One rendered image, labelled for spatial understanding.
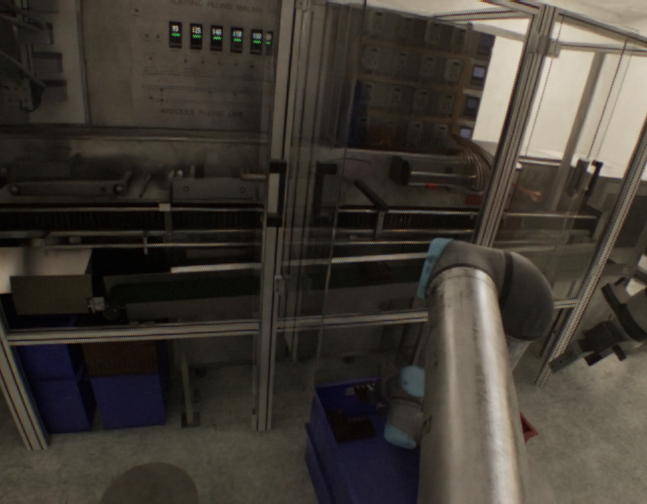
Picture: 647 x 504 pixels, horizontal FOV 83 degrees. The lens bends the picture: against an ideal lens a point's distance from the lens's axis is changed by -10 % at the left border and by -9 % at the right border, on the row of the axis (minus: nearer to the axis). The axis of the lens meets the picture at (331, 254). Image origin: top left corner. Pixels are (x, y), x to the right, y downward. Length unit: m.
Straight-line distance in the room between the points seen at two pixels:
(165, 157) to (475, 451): 1.56
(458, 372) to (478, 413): 0.06
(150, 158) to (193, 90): 0.32
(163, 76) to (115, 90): 0.19
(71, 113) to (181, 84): 0.44
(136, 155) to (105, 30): 0.47
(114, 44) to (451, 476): 1.71
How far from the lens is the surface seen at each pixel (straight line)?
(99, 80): 1.81
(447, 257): 0.70
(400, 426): 1.16
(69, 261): 1.65
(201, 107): 1.77
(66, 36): 1.81
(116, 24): 1.79
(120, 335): 1.54
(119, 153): 1.77
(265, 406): 1.81
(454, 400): 0.46
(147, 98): 1.78
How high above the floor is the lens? 1.51
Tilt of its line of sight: 27 degrees down
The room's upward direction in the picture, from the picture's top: 8 degrees clockwise
